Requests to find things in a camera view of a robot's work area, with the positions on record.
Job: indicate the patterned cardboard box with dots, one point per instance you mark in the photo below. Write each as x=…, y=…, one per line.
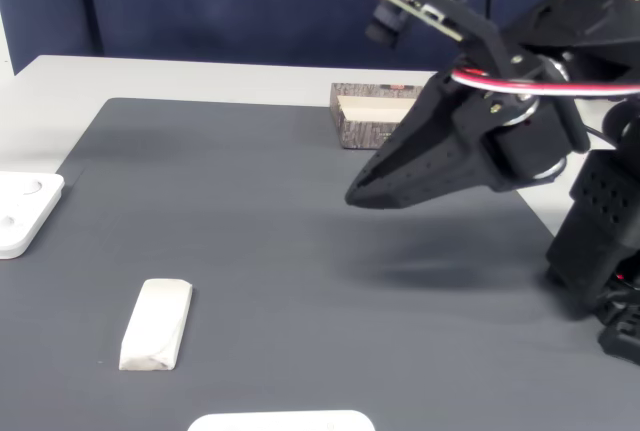
x=370, y=136

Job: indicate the grey table mat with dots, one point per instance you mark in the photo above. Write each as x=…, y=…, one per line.
x=225, y=231

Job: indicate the white block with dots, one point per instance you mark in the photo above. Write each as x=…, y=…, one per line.
x=157, y=323

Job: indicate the white tray with round dimples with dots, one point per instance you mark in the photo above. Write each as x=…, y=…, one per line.
x=25, y=211

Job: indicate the white rounded flat device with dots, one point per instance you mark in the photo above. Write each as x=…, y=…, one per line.
x=280, y=422

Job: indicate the dark blue partition panel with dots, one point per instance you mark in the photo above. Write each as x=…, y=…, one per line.
x=225, y=6

